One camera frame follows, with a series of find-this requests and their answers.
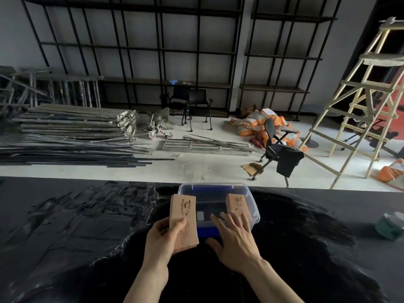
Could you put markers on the flat metal grate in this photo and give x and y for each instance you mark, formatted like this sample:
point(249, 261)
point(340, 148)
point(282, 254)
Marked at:
point(195, 144)

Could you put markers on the brown cardboard piece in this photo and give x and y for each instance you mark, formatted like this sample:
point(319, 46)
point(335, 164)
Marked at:
point(252, 169)

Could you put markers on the person's right thumb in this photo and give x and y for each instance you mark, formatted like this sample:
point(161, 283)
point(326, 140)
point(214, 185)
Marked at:
point(213, 246)

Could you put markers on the person's right little finger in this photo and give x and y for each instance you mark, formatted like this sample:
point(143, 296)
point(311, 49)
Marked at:
point(247, 223)

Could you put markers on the small blue object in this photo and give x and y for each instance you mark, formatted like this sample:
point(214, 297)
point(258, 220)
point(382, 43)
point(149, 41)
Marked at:
point(173, 81)

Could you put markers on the pile of orange sacks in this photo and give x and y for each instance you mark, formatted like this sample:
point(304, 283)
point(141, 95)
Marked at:
point(252, 124)

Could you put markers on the black wheeled office chair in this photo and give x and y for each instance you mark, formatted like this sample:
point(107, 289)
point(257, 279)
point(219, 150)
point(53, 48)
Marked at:
point(270, 132)

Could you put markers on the green tape roll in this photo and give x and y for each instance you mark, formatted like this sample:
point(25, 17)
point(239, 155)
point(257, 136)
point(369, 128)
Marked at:
point(391, 225)

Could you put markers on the person's right forearm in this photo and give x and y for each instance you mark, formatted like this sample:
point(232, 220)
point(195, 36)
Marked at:
point(271, 285)

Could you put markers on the person's left forearm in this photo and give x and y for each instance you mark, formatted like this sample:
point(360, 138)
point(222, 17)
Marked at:
point(148, 285)

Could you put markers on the short brown printed paper packet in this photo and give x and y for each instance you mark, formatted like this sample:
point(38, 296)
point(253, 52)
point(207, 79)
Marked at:
point(236, 203)

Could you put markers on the person's left hand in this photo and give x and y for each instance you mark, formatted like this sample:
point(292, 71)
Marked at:
point(157, 242)

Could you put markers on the black swivel chair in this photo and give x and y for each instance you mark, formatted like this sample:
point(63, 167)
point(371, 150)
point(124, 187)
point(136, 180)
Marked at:
point(375, 135)

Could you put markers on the single orange sack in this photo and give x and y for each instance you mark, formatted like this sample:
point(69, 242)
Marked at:
point(391, 175)

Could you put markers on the person's right middle finger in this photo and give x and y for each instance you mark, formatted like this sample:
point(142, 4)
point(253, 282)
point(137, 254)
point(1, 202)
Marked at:
point(227, 222)

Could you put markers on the clear plastic storage box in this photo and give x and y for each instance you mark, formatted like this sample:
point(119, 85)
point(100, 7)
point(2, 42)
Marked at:
point(208, 194)

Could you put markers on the wide black metal shelf rack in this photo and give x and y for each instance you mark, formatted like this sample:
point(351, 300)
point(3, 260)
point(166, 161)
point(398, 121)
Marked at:
point(157, 81)

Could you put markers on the wooden step ladder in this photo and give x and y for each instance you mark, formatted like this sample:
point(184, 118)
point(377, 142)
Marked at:
point(363, 86)

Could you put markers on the caster wheel assembly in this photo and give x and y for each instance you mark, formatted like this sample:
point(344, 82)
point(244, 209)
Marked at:
point(156, 129)

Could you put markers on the black garment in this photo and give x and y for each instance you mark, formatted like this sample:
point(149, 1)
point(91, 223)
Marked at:
point(288, 160)

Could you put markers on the black visitor chair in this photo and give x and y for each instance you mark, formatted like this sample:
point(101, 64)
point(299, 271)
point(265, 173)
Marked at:
point(200, 99)
point(178, 99)

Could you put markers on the person's right hand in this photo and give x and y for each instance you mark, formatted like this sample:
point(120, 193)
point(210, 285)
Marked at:
point(236, 249)

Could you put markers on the person's left thumb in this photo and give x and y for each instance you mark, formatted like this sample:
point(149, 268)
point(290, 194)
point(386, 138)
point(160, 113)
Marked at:
point(179, 224)

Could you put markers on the stack of metal scaffold frames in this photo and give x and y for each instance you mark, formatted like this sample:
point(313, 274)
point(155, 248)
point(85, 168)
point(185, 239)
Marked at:
point(63, 88)

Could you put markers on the tall brown printed paper packet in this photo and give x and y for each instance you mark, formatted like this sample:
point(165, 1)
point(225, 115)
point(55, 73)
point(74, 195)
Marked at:
point(186, 211)

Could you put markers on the pile of metal rods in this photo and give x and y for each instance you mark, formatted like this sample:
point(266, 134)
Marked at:
point(69, 129)

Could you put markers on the narrow black metal shelf rack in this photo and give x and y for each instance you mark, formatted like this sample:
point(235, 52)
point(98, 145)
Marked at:
point(271, 88)

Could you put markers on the black round table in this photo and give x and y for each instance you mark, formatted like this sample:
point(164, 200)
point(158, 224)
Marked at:
point(318, 109)

